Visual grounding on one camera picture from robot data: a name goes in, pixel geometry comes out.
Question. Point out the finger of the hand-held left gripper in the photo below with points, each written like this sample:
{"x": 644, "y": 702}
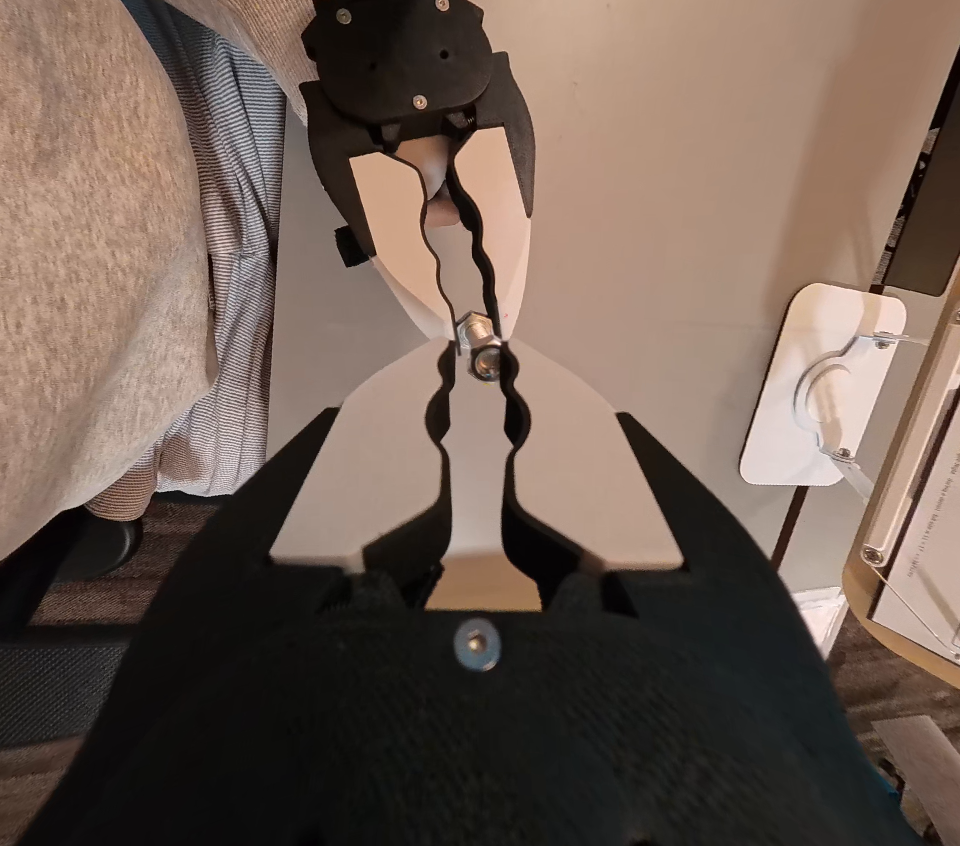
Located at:
{"x": 397, "y": 224}
{"x": 499, "y": 209}

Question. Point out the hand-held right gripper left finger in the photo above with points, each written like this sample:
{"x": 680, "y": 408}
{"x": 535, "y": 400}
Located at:
{"x": 367, "y": 479}

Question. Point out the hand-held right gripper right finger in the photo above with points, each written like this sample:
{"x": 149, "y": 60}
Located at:
{"x": 592, "y": 479}

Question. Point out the silver hex bolt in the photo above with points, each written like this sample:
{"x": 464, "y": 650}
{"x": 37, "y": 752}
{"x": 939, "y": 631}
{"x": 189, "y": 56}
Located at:
{"x": 474, "y": 325}

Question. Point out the silver hex nut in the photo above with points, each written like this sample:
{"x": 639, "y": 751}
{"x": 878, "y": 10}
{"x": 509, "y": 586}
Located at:
{"x": 471, "y": 372}

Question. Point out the grey desk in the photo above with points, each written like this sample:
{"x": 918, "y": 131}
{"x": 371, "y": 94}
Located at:
{"x": 637, "y": 149}

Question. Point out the person's left hand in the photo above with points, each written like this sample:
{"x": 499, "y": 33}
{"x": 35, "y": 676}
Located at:
{"x": 442, "y": 209}

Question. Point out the wooden document stand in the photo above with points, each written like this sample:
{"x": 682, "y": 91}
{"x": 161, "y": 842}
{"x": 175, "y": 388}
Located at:
{"x": 817, "y": 396}

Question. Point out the laminated paper sheet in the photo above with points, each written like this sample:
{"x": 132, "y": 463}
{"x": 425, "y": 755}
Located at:
{"x": 817, "y": 625}

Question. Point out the person's beige sweater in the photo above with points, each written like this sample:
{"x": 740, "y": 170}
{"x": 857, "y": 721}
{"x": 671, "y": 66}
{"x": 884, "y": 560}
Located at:
{"x": 90, "y": 224}

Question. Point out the white instruction sheet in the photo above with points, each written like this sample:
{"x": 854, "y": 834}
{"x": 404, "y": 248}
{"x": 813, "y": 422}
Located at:
{"x": 937, "y": 524}

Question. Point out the white paper bag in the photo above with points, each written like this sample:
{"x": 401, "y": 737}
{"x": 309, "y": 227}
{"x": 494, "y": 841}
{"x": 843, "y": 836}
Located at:
{"x": 919, "y": 748}

